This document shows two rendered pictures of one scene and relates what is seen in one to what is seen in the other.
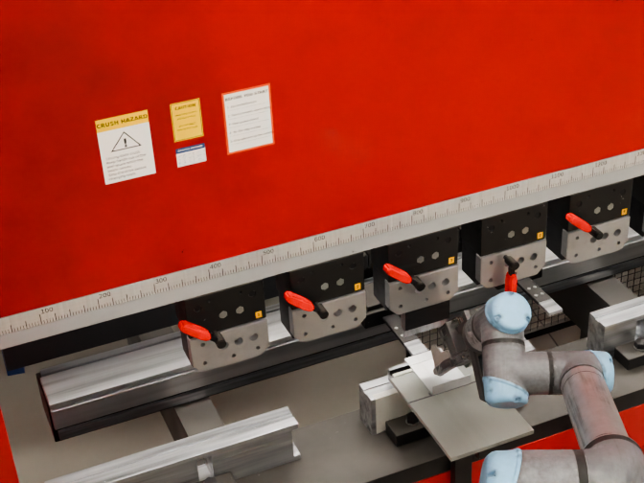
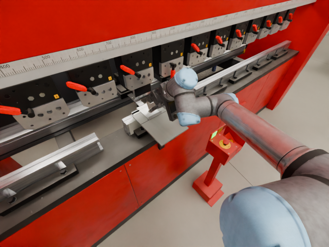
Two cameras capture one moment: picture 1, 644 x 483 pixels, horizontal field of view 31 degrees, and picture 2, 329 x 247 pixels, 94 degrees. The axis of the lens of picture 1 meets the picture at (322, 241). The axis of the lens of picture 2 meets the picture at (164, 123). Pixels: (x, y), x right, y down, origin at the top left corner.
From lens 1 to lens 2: 1.53 m
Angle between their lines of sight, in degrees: 19
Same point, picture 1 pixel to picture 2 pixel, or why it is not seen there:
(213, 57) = not seen: outside the picture
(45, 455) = (50, 142)
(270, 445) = (88, 149)
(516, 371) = (195, 108)
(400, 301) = (131, 84)
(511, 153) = (172, 8)
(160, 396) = (45, 135)
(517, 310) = (191, 76)
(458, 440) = (162, 136)
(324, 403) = (120, 119)
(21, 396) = not seen: hidden behind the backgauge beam
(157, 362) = not seen: hidden behind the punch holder
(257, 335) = (60, 107)
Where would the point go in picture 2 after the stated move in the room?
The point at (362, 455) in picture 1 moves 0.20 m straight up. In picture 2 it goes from (127, 144) to (119, 118)
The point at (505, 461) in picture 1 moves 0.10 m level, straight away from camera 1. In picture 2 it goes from (282, 225) to (241, 151)
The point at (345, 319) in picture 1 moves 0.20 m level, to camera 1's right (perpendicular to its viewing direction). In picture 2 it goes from (107, 94) to (152, 86)
